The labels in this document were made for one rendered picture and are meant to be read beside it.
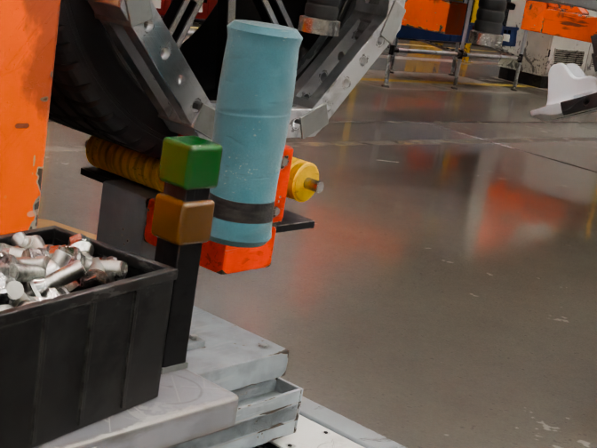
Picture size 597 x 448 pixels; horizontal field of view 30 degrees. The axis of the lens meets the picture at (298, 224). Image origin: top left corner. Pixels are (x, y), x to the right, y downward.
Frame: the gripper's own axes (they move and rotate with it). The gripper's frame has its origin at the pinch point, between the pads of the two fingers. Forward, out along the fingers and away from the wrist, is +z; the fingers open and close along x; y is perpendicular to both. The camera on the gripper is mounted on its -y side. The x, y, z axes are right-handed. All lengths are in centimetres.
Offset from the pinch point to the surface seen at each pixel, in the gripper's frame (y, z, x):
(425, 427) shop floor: -48, 60, -58
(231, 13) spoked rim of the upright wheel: 23.8, 40.6, 1.3
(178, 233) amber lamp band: -6, 13, 50
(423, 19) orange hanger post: 86, 210, -370
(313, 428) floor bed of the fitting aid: -39, 60, -24
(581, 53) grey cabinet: 97, 294, -791
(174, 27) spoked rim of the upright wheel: 22.0, 42.4, 11.4
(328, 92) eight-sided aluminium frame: 11.2, 34.1, -8.4
